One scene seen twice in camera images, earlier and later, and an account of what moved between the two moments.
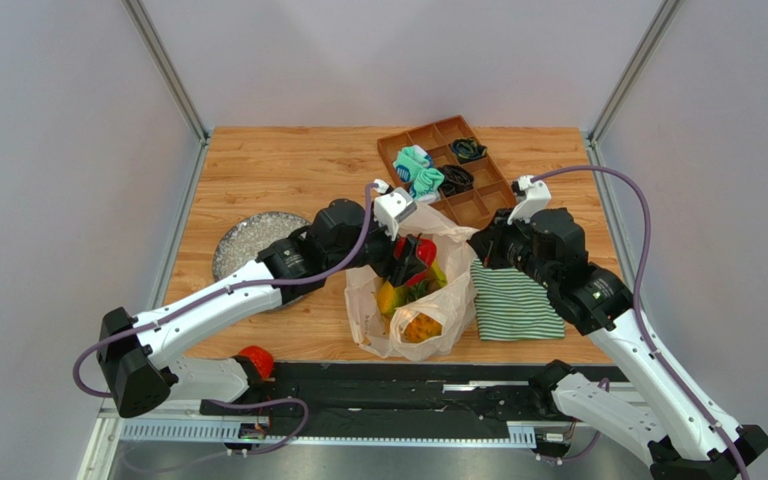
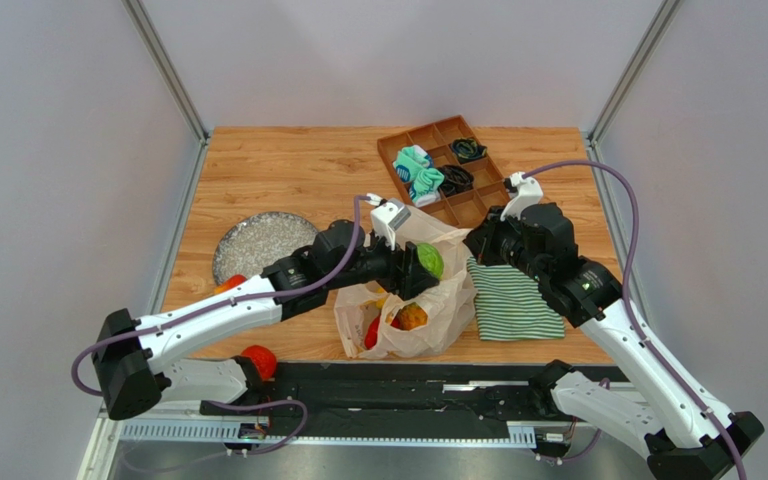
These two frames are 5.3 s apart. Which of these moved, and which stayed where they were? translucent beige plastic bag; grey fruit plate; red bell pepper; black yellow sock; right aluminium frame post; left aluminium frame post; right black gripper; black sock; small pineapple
Moved: translucent beige plastic bag; small pineapple; red bell pepper
Stayed: grey fruit plate; right black gripper; left aluminium frame post; black yellow sock; black sock; right aluminium frame post
